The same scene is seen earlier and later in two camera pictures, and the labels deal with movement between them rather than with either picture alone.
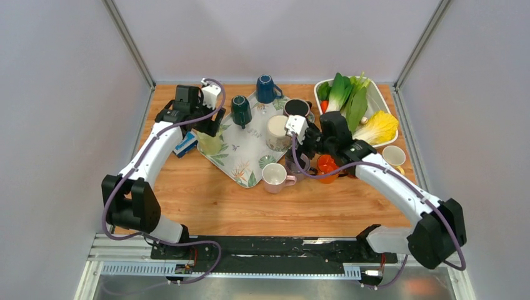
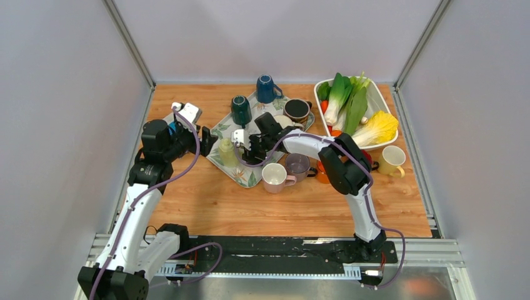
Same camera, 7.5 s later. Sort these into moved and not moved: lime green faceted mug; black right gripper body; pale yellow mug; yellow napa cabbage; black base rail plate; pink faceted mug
Moved: lime green faceted mug; black right gripper body
Not moved: pale yellow mug; pink faceted mug; yellow napa cabbage; black base rail plate
